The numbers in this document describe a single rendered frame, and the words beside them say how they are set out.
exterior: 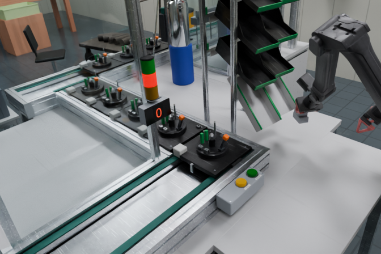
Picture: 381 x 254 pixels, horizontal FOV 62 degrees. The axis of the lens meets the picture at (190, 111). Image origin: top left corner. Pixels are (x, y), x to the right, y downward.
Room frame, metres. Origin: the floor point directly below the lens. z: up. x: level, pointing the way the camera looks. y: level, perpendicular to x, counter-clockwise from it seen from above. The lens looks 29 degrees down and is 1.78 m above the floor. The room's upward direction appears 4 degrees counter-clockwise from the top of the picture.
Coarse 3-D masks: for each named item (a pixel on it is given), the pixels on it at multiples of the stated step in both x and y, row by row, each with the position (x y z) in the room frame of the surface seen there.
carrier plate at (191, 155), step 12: (204, 132) 1.25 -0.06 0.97; (216, 132) 1.24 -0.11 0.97; (192, 144) 1.16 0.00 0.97; (228, 144) 1.14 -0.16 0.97; (240, 144) 1.13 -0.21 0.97; (180, 156) 1.08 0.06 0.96; (192, 156) 1.07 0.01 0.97; (228, 156) 1.05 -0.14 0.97; (240, 156) 1.05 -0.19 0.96; (204, 168) 0.99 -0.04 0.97; (216, 168) 0.98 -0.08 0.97
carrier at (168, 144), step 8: (160, 120) 1.39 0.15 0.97; (168, 120) 1.29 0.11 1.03; (176, 120) 1.34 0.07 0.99; (184, 120) 1.37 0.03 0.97; (192, 120) 1.36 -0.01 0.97; (160, 128) 1.27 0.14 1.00; (168, 128) 1.27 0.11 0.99; (176, 128) 1.26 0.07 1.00; (184, 128) 1.27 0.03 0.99; (192, 128) 1.29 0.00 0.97; (200, 128) 1.29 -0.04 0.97; (160, 136) 1.24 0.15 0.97; (168, 136) 1.23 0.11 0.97; (176, 136) 1.23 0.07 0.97; (184, 136) 1.23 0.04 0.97; (192, 136) 1.22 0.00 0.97; (160, 144) 1.18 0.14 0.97; (168, 144) 1.17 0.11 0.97; (176, 144) 1.17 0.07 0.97
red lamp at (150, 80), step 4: (144, 76) 1.05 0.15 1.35; (148, 76) 1.04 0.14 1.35; (152, 76) 1.05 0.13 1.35; (144, 80) 1.05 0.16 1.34; (148, 80) 1.04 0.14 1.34; (152, 80) 1.05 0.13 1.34; (156, 80) 1.07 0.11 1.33; (144, 84) 1.05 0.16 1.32; (148, 84) 1.04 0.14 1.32; (152, 84) 1.04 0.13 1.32; (156, 84) 1.06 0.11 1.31
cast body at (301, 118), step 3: (294, 108) 1.25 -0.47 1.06; (294, 111) 1.25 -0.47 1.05; (294, 114) 1.24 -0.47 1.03; (297, 114) 1.22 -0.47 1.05; (300, 114) 1.21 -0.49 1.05; (303, 114) 1.21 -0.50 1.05; (306, 114) 1.21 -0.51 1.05; (294, 117) 1.24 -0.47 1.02; (297, 117) 1.22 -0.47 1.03; (300, 117) 1.20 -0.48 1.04; (303, 117) 1.20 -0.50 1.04; (306, 117) 1.20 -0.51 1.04; (297, 120) 1.21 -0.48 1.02; (300, 120) 1.20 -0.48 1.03; (303, 120) 1.20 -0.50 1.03; (306, 120) 1.20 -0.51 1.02; (300, 123) 1.20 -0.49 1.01
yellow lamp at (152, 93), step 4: (144, 88) 1.06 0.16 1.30; (148, 88) 1.04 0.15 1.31; (152, 88) 1.04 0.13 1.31; (156, 88) 1.06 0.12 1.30; (148, 92) 1.05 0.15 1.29; (152, 92) 1.04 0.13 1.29; (156, 92) 1.05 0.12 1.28; (148, 96) 1.05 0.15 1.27; (152, 96) 1.04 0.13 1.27; (156, 96) 1.05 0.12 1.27
